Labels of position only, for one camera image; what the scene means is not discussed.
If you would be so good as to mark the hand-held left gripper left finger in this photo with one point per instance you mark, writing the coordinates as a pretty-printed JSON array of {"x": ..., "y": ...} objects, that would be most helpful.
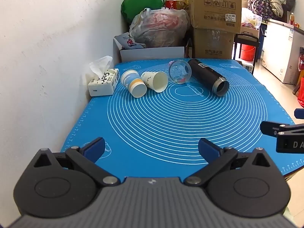
[{"x": 94, "y": 149}]

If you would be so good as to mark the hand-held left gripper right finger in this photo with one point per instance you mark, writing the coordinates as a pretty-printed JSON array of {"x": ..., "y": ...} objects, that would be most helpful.
[{"x": 209, "y": 150}]

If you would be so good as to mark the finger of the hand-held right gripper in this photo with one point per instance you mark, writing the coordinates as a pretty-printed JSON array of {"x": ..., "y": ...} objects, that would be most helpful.
[
  {"x": 273, "y": 127},
  {"x": 299, "y": 114}
]

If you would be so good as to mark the black thermos cup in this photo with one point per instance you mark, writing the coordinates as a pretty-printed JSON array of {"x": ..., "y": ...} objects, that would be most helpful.
[{"x": 204, "y": 74}]

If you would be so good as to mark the blue and white paper cup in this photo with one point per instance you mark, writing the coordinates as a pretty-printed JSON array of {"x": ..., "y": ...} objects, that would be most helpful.
[{"x": 131, "y": 80}]

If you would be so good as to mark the clear plastic cup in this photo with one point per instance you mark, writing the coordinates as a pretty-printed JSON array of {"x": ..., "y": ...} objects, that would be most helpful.
[{"x": 178, "y": 73}]

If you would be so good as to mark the blue silicone baking mat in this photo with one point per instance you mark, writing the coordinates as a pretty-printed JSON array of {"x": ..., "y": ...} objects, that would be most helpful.
[{"x": 166, "y": 123}]

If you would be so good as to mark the white chest freezer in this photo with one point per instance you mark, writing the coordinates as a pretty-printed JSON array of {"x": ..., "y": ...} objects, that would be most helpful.
[{"x": 280, "y": 52}]

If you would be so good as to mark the white tissue box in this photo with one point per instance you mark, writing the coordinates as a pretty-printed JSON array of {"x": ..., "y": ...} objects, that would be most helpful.
[{"x": 104, "y": 83}]

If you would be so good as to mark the red bucket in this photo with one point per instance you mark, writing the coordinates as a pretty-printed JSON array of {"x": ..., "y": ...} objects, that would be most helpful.
[{"x": 248, "y": 52}]

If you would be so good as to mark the orange bottle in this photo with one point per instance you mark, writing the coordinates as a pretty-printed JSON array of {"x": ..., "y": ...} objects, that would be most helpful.
[{"x": 292, "y": 18}]

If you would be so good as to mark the brown cardboard box clear tape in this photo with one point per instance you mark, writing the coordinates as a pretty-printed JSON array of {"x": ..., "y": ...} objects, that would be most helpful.
[{"x": 211, "y": 45}]

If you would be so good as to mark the white plastic bag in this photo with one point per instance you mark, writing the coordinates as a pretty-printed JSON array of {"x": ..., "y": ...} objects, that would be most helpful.
[{"x": 249, "y": 17}]

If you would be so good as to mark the white cardboard box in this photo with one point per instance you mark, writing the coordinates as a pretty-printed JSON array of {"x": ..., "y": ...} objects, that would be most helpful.
[{"x": 152, "y": 54}]

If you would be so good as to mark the blue white printed bag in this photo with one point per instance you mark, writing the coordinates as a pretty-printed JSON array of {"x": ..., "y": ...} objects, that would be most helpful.
[{"x": 127, "y": 41}]

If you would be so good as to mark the purple floral bag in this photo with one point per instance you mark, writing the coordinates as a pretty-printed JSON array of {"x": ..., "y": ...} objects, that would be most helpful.
[{"x": 260, "y": 6}]

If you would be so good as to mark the clear plastic bag red contents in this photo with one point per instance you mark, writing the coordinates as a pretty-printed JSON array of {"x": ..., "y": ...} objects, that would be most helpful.
[{"x": 161, "y": 28}]

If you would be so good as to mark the large brown cardboard box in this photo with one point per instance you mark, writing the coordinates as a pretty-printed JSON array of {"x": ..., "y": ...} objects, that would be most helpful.
[{"x": 213, "y": 4}]

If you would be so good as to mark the red box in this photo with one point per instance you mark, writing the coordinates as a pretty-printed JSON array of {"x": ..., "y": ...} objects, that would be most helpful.
[{"x": 173, "y": 4}]

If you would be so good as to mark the green bag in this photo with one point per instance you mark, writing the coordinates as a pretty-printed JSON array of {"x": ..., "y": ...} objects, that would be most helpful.
[{"x": 140, "y": 0}]

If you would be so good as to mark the black metal frame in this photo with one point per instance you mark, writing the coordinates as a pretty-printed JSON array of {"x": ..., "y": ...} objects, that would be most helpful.
[{"x": 245, "y": 37}]

